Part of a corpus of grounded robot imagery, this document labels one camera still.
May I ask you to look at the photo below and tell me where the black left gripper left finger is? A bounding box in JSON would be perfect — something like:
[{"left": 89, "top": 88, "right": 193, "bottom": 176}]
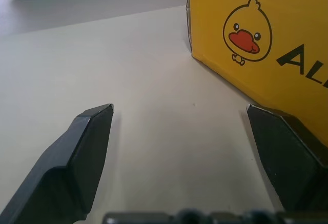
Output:
[{"left": 0, "top": 103, "right": 115, "bottom": 224}]

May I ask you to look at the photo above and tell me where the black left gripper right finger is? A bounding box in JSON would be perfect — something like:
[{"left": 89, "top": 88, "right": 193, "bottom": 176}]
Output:
[{"left": 245, "top": 104, "right": 328, "bottom": 213}]

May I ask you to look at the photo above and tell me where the yellow duck cardboard box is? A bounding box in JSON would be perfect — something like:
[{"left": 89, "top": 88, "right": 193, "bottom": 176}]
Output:
[{"left": 184, "top": 0, "right": 328, "bottom": 158}]

